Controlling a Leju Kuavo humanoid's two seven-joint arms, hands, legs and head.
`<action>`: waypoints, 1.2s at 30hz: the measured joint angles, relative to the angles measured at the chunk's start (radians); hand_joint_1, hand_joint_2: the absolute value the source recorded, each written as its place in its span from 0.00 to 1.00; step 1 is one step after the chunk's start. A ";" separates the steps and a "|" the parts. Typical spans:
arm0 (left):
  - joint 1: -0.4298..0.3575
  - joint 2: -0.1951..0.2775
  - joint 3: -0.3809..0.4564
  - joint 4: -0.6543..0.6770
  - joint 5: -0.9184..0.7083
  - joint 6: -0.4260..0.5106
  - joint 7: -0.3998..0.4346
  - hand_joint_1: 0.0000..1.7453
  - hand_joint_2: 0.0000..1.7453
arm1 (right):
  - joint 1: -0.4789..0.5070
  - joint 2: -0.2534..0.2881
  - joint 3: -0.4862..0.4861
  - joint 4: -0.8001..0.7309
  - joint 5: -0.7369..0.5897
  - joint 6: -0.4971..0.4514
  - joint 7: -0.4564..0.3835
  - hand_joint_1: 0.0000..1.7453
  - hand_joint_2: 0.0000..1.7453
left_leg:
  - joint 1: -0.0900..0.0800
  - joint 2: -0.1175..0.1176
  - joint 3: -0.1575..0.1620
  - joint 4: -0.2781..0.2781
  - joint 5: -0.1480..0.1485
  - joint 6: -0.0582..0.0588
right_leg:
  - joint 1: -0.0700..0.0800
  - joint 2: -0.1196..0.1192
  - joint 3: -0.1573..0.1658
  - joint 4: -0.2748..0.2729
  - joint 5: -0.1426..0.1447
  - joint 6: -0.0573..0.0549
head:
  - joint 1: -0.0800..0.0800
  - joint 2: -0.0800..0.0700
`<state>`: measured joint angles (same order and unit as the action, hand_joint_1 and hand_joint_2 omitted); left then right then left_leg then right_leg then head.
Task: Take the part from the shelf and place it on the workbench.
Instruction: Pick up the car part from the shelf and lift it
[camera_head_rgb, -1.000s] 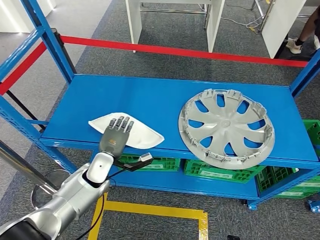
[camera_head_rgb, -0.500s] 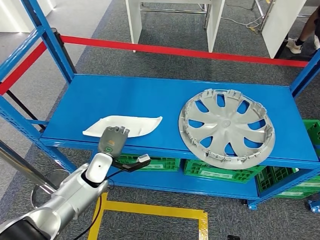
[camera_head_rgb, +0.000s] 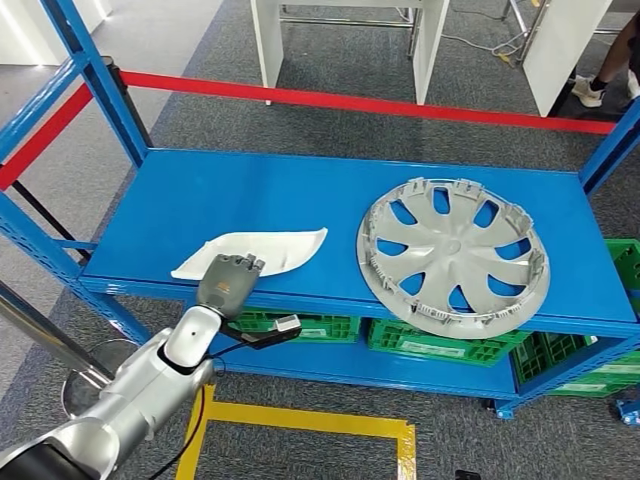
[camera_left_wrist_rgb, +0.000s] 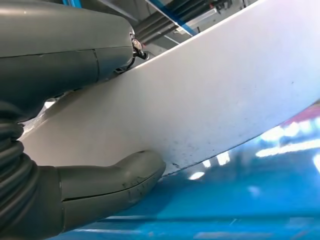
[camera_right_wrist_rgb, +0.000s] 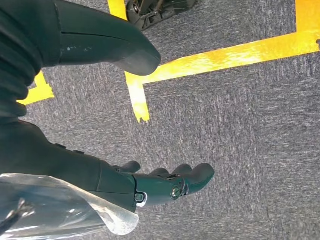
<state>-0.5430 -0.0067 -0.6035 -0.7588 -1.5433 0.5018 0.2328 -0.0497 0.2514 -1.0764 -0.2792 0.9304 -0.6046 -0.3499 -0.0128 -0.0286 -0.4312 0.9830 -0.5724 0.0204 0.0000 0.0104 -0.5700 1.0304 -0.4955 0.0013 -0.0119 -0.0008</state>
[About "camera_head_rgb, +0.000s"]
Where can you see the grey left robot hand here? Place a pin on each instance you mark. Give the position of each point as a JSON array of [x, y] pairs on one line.
[[225, 288]]

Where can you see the white plastic body part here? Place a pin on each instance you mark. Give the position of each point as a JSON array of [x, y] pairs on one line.
[[280, 248]]

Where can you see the blue metal shelf rack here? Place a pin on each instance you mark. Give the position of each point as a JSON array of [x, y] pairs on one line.
[[300, 199], [629, 412]]

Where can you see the black robot torso part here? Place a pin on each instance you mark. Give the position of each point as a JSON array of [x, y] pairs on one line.
[[467, 475]]

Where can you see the yellow floor tape square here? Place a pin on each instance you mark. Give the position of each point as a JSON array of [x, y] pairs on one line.
[[300, 418]]

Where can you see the long red barrier belt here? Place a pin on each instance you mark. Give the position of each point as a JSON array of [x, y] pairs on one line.
[[350, 102]]

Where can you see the short red barrier belt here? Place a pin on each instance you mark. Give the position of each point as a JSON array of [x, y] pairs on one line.
[[42, 139]]

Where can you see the grey wheel hubcap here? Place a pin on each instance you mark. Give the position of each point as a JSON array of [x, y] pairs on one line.
[[450, 252]]

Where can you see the person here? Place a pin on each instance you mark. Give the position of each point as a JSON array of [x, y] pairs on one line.
[[587, 91]]

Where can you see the chrome stanchion post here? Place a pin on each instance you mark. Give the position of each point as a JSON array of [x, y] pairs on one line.
[[30, 324]]

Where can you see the metal stanchion post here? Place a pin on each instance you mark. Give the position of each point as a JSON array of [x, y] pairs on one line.
[[114, 69]]

